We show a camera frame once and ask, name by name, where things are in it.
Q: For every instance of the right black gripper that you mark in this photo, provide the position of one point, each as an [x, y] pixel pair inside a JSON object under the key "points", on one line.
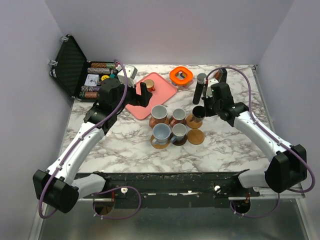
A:
{"points": [[208, 97]]}

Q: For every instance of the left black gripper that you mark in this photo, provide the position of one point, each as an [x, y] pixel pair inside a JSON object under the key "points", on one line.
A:
{"points": [[143, 100]]}

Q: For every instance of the small tan cup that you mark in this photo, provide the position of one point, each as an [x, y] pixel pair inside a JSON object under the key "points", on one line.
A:
{"points": [[150, 85]]}

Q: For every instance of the pink mug front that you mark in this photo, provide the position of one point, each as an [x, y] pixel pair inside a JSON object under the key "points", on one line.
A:
{"points": [[159, 112]]}

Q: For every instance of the pink mug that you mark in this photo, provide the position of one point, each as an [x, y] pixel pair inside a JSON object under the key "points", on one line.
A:
{"points": [[178, 117], [159, 112]]}

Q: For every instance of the black gold mug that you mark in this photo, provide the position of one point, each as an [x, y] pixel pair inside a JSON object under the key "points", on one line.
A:
{"points": [[198, 114]]}

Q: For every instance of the large woven rattan coaster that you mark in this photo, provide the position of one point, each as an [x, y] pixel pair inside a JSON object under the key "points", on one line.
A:
{"points": [[153, 121]]}

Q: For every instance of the light wood coaster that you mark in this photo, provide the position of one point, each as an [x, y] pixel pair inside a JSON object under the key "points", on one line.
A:
{"points": [[195, 136], [191, 123]]}

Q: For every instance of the pink mug back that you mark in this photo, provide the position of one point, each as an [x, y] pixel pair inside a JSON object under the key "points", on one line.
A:
{"points": [[178, 117]]}

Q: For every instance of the light blue mug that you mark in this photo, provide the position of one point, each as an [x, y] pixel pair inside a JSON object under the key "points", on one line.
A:
{"points": [[161, 133]]}

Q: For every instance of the grey mug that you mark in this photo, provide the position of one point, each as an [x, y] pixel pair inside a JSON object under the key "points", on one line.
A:
{"points": [[179, 132]]}

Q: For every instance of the small woven rattan coaster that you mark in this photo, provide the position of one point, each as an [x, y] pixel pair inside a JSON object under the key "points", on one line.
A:
{"points": [[158, 146]]}

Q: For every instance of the dark wood coaster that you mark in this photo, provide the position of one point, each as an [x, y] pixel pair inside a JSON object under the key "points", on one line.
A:
{"points": [[178, 142]]}

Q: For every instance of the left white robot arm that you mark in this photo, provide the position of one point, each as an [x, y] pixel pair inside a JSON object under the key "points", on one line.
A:
{"points": [[57, 186]]}

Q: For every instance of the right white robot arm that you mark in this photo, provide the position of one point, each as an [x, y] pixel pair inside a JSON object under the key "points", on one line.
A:
{"points": [[286, 161]]}

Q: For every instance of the pink serving tray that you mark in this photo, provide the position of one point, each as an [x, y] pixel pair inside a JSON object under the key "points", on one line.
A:
{"points": [[164, 90]]}

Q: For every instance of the orange lid container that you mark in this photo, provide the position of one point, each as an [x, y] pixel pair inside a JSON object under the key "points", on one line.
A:
{"points": [[181, 77]]}

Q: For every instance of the black poker chip case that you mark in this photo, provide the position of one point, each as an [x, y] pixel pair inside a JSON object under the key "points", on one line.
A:
{"points": [[79, 77]]}

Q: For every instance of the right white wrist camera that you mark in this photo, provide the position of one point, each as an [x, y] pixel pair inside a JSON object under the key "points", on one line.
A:
{"points": [[207, 91]]}

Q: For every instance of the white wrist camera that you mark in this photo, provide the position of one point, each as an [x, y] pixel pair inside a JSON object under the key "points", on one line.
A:
{"points": [[207, 91], [131, 72]]}

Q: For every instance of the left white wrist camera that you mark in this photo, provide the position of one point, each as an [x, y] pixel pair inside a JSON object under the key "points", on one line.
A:
{"points": [[131, 72]]}

